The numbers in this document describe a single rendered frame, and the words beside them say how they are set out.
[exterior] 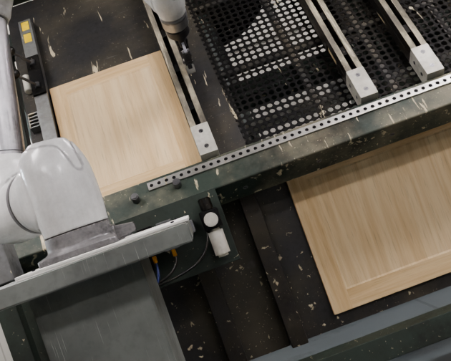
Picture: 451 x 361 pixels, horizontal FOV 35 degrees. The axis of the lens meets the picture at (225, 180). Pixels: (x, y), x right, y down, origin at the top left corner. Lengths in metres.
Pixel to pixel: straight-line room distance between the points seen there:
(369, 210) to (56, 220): 1.29
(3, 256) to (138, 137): 0.65
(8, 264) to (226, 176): 0.71
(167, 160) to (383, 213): 0.78
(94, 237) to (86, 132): 0.99
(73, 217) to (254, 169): 0.82
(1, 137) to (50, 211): 0.30
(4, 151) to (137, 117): 0.81
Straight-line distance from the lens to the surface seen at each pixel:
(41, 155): 1.64
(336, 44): 2.54
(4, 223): 1.75
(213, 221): 2.16
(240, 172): 2.27
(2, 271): 2.14
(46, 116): 2.63
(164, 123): 2.48
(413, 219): 2.61
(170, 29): 2.35
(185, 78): 2.52
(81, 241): 1.61
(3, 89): 1.88
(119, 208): 2.29
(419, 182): 2.61
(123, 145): 2.47
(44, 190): 1.62
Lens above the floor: 0.77
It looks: 1 degrees up
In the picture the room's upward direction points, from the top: 20 degrees counter-clockwise
